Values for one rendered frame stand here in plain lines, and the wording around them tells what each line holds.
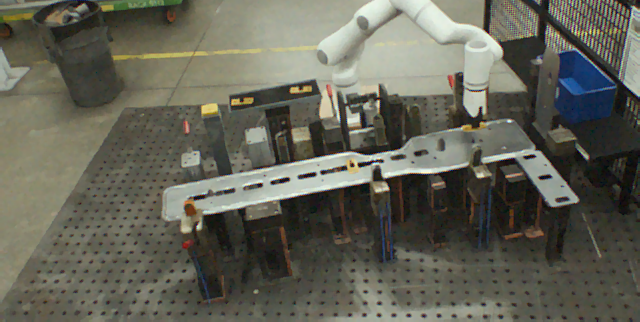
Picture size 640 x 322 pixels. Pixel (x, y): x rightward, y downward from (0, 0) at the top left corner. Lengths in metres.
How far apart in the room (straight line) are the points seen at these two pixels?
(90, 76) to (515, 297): 3.67
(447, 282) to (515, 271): 0.24
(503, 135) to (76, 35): 3.32
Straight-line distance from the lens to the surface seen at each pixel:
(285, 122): 2.53
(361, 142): 2.51
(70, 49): 4.95
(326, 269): 2.38
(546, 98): 2.44
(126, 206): 2.90
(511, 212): 2.41
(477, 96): 2.26
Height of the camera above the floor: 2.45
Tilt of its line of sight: 36 degrees down
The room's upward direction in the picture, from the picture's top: 8 degrees counter-clockwise
